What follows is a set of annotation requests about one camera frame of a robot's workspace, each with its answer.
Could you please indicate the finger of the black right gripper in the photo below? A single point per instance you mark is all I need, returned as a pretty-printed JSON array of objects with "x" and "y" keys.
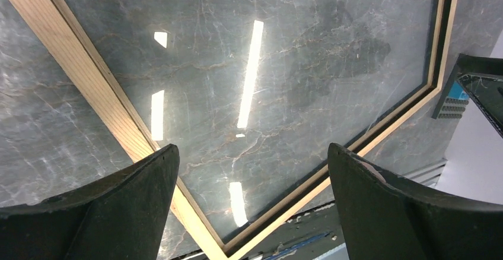
[{"x": 481, "y": 79}]

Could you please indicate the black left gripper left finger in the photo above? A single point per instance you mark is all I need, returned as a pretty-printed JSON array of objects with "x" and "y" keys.
[{"x": 120, "y": 216}]

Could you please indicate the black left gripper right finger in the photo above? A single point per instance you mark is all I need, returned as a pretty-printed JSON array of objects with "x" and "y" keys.
[{"x": 387, "y": 216}]

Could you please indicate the clear acrylic sheet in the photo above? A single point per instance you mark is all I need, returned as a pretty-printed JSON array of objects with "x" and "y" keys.
[{"x": 253, "y": 91}]

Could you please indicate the light wooden picture frame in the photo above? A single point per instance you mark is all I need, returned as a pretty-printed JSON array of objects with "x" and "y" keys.
[{"x": 58, "y": 30}]

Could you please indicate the blue brick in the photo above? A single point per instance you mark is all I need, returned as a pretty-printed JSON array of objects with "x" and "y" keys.
[{"x": 457, "y": 92}]

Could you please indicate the dark grey brick baseplate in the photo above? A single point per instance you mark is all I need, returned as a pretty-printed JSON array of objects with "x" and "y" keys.
[{"x": 447, "y": 108}]

